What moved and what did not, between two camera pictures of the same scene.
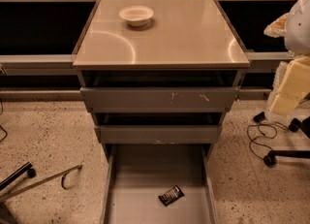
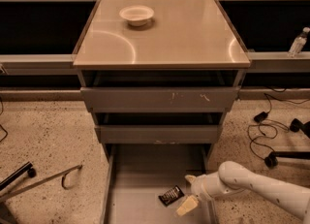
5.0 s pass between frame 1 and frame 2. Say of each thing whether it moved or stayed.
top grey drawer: stayed
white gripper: moved
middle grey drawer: stayed
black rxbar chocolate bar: stayed
